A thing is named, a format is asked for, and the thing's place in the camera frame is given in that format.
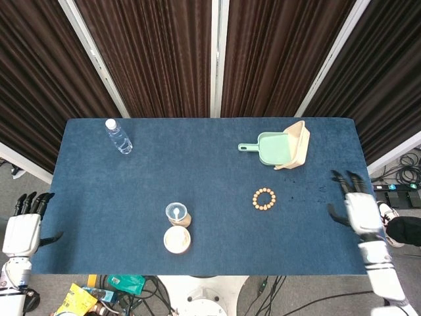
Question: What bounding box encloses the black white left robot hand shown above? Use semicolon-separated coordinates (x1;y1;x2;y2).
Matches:
1;192;64;258

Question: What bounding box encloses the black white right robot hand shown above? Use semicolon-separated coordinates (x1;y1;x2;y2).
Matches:
327;170;385;243

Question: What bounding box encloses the wooden bead bracelet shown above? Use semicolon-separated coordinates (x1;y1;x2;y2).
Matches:
252;187;277;211

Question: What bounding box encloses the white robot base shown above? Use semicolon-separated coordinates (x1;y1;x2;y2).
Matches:
157;275;249;316

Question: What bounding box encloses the white black sneaker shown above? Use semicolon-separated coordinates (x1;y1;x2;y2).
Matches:
376;201;405;248

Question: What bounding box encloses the black trouser leg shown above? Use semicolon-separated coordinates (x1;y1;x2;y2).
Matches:
386;216;421;247

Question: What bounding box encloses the yellow snack packet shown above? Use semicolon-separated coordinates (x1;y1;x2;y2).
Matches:
54;282;99;316

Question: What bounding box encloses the blue small box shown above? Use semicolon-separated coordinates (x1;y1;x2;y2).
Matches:
82;286;118;303

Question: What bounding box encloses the green plastic scoop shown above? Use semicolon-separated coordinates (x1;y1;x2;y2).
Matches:
237;132;294;167

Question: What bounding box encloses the green plastic packet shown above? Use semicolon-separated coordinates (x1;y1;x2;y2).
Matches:
107;275;146;295

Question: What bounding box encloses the clear plastic water bottle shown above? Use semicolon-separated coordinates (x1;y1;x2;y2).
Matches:
105;118;134;155

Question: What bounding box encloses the dark brown pleated curtain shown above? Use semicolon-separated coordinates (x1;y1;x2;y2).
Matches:
75;0;213;119
0;0;122;172
220;0;358;119
304;0;421;165

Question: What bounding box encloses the clear tub of rubber bands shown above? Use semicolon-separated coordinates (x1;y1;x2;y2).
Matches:
163;226;191;255

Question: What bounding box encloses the beige sauce bottle clear cap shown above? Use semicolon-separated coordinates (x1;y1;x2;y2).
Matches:
165;202;193;228

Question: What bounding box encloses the blue table cloth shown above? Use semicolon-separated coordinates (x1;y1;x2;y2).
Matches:
30;117;395;276

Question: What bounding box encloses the coiled black cable bundle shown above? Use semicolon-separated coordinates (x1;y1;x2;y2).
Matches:
394;153;421;185

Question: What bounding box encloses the white metal frame rail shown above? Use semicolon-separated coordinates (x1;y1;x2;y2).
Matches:
366;130;421;175
0;141;53;185

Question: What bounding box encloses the black floor cable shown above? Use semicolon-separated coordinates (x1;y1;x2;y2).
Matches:
249;275;372;316

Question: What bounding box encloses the white metal frame post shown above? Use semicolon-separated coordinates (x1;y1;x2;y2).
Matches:
210;0;230;119
295;0;379;118
58;0;131;119

